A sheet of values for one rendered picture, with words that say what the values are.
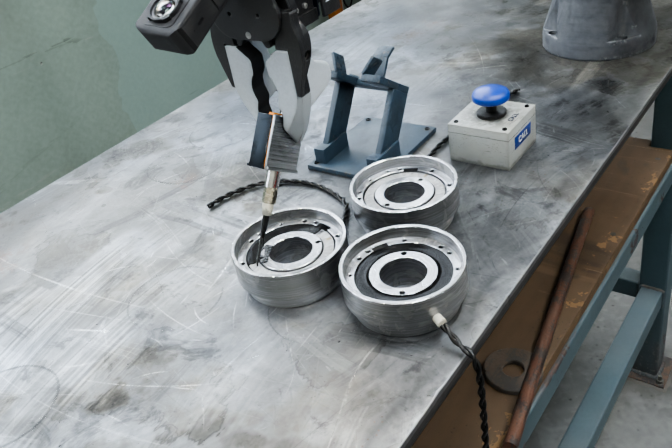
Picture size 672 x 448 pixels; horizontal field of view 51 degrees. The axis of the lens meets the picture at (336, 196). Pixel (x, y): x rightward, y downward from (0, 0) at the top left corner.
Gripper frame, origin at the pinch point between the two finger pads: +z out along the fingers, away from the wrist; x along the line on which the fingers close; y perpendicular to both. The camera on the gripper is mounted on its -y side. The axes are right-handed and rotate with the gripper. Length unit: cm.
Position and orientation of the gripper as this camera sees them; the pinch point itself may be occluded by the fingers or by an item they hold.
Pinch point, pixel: (278, 130)
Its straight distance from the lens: 62.0
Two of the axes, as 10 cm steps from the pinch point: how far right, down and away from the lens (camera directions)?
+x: -8.1, -1.9, 5.6
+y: 5.6, -5.2, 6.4
